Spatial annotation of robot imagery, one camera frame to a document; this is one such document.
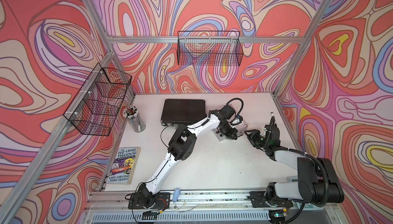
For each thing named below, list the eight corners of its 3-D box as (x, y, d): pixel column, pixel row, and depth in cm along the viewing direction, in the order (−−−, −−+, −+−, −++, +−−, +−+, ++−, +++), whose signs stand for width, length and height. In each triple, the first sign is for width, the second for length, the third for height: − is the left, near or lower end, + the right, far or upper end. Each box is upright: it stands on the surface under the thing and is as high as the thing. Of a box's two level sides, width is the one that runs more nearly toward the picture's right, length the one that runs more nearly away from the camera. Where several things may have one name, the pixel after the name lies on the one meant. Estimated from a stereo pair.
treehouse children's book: (107, 184, 81) (104, 182, 78) (120, 149, 93) (117, 147, 90) (132, 184, 81) (129, 182, 78) (141, 149, 93) (139, 147, 90)
